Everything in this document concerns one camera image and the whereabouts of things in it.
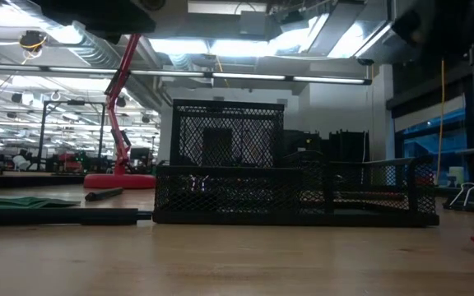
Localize background wooden workbench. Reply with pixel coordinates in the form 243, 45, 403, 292
0, 170, 86, 192

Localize yellow hanging cable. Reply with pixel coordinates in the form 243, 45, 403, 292
434, 57, 446, 184

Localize large black binder clip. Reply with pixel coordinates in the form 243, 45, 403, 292
187, 174, 211, 197

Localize silver spiral ventilation duct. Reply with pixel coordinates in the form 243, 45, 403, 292
0, 0, 176, 109

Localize black round ceiling device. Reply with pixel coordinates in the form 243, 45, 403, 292
18, 30, 49, 53

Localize black pen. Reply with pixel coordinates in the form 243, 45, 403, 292
84, 187, 125, 203
0, 207, 154, 227

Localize black background computer screen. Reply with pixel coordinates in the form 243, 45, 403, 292
128, 146, 152, 173

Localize red background machine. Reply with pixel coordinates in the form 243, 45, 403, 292
55, 152, 84, 173

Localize square sticky note pad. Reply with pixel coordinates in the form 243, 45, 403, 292
0, 195, 82, 210

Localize black mesh desk organizer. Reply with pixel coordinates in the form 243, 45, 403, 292
152, 98, 440, 228

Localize black rack frame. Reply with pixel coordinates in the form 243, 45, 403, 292
37, 99, 107, 172

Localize red desk lamp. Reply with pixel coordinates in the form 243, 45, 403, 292
83, 0, 188, 190

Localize small black binder clip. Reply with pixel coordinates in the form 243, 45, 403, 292
442, 182, 474, 213

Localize black equipment boxes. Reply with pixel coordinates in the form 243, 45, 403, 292
284, 129, 370, 164

